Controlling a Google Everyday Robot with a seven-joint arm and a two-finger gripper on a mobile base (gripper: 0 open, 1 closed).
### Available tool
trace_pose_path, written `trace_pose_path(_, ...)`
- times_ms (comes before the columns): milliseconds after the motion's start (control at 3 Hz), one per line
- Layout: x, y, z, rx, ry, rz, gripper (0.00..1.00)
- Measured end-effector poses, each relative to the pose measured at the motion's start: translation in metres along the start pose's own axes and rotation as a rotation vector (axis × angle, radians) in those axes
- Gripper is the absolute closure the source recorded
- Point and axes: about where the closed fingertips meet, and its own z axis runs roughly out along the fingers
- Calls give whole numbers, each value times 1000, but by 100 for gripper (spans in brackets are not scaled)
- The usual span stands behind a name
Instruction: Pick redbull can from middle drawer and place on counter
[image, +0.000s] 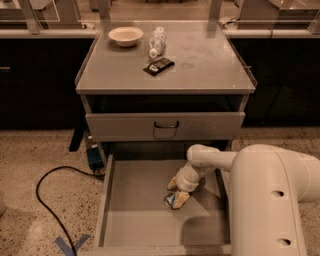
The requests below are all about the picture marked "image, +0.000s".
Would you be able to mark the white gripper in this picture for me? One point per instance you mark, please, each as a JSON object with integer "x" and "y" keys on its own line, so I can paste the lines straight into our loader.
{"x": 185, "y": 183}

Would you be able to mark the redbull can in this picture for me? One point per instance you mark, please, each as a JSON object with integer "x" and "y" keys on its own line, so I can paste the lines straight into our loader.
{"x": 171, "y": 200}

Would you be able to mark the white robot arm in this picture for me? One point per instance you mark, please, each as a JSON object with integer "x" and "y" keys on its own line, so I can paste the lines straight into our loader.
{"x": 266, "y": 186}

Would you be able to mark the open grey middle drawer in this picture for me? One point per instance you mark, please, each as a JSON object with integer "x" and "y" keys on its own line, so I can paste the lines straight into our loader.
{"x": 134, "y": 220}

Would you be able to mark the closed grey top drawer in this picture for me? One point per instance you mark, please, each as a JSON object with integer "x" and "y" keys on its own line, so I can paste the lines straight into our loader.
{"x": 125, "y": 127}

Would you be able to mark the grey drawer cabinet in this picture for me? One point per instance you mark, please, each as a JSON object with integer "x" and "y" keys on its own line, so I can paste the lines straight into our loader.
{"x": 207, "y": 76}

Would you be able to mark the blue power box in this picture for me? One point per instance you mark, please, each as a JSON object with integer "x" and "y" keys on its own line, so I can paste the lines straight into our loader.
{"x": 94, "y": 158}

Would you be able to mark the black snack packet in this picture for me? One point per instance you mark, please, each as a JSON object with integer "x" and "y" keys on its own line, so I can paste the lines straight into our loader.
{"x": 157, "y": 66}

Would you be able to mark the clear plastic water bottle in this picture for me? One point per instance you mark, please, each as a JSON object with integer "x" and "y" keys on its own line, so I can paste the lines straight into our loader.
{"x": 157, "y": 42}

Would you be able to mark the white bowl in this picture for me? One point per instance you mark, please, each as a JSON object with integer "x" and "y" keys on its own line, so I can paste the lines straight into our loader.
{"x": 126, "y": 36}

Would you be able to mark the black drawer handle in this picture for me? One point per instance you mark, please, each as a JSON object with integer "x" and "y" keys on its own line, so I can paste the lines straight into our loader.
{"x": 166, "y": 126}

